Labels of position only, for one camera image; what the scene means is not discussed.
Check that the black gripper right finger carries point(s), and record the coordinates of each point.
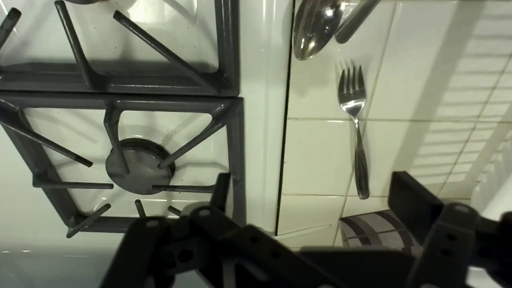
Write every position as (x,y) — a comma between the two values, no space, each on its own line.
(457,244)

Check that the silver metal spoon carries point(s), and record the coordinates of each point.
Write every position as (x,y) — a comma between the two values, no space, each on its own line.
(313,28)

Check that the silver metal knife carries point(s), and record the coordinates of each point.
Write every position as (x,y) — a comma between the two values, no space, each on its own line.
(353,17)

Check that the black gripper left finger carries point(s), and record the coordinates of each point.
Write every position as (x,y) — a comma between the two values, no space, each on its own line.
(212,256)

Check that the grey burner cap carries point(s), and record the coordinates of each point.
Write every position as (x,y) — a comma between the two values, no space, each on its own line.
(139,169)

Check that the white gas stove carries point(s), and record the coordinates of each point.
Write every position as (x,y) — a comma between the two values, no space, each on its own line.
(265,80)

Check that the black stove grate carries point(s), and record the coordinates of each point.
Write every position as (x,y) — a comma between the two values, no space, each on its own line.
(235,153)
(225,41)

